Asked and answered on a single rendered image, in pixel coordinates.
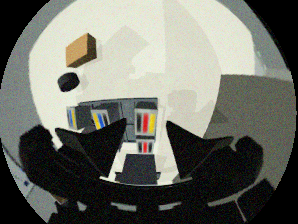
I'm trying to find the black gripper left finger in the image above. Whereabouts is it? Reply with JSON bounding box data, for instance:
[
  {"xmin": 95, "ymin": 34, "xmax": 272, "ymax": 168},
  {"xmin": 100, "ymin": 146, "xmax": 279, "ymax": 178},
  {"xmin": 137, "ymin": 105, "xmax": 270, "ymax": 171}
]
[{"xmin": 55, "ymin": 119, "xmax": 128, "ymax": 179}]

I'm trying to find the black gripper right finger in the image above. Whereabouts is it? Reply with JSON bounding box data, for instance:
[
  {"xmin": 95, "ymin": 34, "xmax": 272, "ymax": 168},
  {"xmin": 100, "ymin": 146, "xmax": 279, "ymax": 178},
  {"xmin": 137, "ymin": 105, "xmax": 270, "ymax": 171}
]
[{"xmin": 165, "ymin": 121, "xmax": 234, "ymax": 180}]

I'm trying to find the tan rectangular block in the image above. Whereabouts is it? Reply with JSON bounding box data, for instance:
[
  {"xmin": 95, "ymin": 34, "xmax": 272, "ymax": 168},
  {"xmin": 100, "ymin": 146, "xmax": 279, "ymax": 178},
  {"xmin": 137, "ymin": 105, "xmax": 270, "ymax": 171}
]
[{"xmin": 65, "ymin": 34, "xmax": 97, "ymax": 68}]

